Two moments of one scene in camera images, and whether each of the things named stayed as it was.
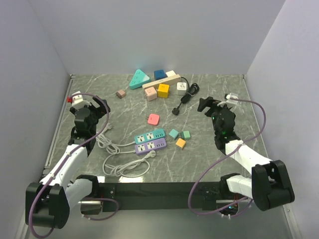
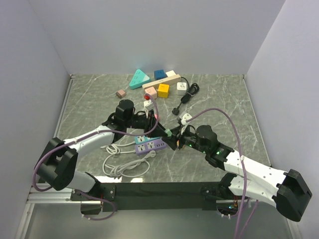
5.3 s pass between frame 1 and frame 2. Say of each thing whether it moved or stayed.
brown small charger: stayed
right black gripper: moved
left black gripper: moved
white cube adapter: stayed
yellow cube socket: stayed
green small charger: moved
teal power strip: stayed
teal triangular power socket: stayed
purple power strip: stayed
